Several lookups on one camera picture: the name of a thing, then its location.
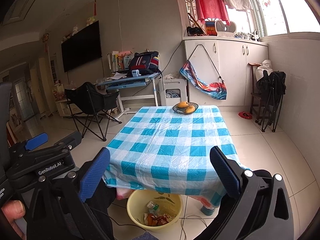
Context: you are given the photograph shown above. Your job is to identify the red orange snack bag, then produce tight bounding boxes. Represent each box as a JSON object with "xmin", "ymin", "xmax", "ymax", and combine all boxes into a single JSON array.
[{"xmin": 144, "ymin": 213, "xmax": 173, "ymax": 226}]

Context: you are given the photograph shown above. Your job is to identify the clear plastic water bottle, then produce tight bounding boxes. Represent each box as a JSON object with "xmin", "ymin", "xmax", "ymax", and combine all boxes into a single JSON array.
[{"xmin": 146, "ymin": 201, "xmax": 159, "ymax": 215}]

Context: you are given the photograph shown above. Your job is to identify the person left hand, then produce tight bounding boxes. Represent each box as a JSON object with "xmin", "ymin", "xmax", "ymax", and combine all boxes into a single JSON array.
[{"xmin": 2, "ymin": 200, "xmax": 26, "ymax": 239}]

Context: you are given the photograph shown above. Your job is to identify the black folding camp chair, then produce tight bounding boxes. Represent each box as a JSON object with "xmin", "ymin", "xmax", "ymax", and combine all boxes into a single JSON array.
[{"xmin": 65, "ymin": 82, "xmax": 121, "ymax": 141}]

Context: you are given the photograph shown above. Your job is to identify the red slipper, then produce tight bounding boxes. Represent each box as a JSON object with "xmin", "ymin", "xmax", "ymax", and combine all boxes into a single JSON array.
[{"xmin": 238, "ymin": 112, "xmax": 253, "ymax": 120}]

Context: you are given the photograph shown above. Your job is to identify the yellow plastic basin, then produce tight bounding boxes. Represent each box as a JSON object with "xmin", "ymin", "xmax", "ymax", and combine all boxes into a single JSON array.
[{"xmin": 127, "ymin": 190, "xmax": 183, "ymax": 232}]

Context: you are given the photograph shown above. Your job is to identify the brown wooden chair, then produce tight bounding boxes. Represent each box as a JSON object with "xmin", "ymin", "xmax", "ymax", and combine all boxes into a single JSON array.
[{"xmin": 248, "ymin": 63, "xmax": 265, "ymax": 124}]

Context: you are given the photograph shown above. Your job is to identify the blue white checkered tablecloth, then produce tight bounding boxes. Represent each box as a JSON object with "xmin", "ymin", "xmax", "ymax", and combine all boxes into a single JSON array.
[{"xmin": 103, "ymin": 106, "xmax": 239, "ymax": 207}]

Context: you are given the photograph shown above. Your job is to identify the row of books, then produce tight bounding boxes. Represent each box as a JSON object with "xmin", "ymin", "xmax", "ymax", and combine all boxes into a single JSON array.
[{"xmin": 107, "ymin": 51, "xmax": 132, "ymax": 73}]

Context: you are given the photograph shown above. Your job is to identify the front yellow mango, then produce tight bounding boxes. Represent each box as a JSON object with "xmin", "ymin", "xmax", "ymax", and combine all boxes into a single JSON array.
[{"xmin": 185, "ymin": 105, "xmax": 196, "ymax": 113}]

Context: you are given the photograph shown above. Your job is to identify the yellow mango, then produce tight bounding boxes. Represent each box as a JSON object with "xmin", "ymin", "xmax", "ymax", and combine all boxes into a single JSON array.
[
  {"xmin": 185, "ymin": 105, "xmax": 196, "ymax": 113},
  {"xmin": 177, "ymin": 101, "xmax": 189, "ymax": 108}
]

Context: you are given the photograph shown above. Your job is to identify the folded black chair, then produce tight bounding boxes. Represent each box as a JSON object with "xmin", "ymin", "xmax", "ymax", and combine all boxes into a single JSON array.
[{"xmin": 257, "ymin": 70, "xmax": 286, "ymax": 132}]

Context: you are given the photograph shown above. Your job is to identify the blue study desk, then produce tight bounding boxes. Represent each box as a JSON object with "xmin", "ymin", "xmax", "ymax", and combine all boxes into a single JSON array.
[{"xmin": 98, "ymin": 73, "xmax": 161, "ymax": 119}]

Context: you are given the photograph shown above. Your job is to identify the dark glass fruit bowl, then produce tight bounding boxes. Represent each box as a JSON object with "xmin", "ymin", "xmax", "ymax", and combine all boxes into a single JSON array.
[{"xmin": 172, "ymin": 102, "xmax": 199, "ymax": 115}]

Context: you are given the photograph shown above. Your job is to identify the colourful hanging cloth bag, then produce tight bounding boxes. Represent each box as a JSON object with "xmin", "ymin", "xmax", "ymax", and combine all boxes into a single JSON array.
[{"xmin": 180, "ymin": 60, "xmax": 227, "ymax": 100}]

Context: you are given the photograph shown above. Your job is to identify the rear yellow mango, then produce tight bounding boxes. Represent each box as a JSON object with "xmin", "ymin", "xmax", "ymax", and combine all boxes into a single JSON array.
[{"xmin": 177, "ymin": 101, "xmax": 189, "ymax": 108}]

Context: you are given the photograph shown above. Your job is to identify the dark striped backpack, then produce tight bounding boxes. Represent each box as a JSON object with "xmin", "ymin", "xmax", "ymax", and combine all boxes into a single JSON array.
[{"xmin": 127, "ymin": 51, "xmax": 161, "ymax": 77}]

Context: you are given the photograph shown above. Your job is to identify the white stuffed bag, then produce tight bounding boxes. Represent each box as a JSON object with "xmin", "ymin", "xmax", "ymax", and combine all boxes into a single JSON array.
[{"xmin": 255, "ymin": 60, "xmax": 273, "ymax": 81}]

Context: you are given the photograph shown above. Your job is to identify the red hanging garment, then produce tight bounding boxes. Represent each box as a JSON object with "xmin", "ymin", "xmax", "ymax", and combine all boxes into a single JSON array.
[{"xmin": 195, "ymin": 0, "xmax": 230, "ymax": 25}]

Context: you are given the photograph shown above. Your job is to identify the black wall television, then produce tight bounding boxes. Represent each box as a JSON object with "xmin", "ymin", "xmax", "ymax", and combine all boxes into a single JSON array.
[{"xmin": 61, "ymin": 21, "xmax": 102, "ymax": 73}]

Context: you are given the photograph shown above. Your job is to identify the white wall cabinet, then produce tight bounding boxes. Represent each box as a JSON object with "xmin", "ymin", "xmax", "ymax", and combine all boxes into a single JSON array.
[{"xmin": 183, "ymin": 36, "xmax": 268, "ymax": 111}]

